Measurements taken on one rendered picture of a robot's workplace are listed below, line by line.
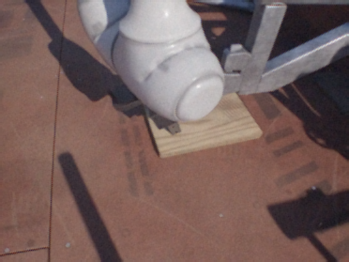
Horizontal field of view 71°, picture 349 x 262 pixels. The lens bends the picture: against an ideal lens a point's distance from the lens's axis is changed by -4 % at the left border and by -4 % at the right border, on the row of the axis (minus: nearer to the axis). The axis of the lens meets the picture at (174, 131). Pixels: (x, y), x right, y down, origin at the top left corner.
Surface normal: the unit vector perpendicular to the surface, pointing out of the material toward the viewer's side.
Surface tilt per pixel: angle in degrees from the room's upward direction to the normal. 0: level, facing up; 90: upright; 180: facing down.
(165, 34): 33
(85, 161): 0
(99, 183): 0
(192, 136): 0
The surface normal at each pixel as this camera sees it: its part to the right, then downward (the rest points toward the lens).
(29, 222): 0.10, -0.66
